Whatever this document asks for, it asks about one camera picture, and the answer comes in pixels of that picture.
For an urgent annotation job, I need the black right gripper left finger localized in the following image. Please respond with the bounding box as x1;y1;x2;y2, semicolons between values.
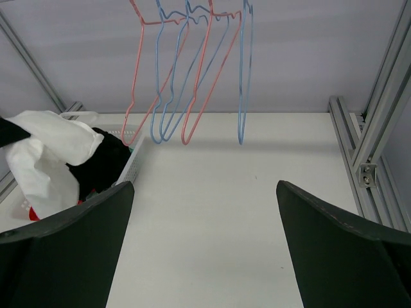
1;182;134;307

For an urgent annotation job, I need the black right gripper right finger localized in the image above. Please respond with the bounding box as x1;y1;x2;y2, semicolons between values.
276;180;410;307

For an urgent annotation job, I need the black tank top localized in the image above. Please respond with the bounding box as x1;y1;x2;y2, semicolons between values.
0;117;132;203

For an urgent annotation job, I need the white tank top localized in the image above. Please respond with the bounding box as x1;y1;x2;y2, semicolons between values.
4;111;104;219

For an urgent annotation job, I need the blue wire hanger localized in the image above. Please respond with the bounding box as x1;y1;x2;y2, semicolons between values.
159;0;232;142
150;0;209;144
237;0;254;146

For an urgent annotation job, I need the pink wire hanger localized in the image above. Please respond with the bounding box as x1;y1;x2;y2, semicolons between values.
121;0;190;147
181;0;242;146

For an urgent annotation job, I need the red tank top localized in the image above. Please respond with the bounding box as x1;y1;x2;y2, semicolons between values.
28;207;40;221

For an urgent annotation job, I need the green tank top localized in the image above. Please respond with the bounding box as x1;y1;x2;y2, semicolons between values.
70;146;133;204

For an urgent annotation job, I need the white plastic basket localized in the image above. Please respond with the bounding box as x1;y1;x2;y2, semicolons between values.
9;110;147;222

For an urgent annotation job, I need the aluminium frame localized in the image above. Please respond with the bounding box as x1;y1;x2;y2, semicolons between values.
1;1;410;230

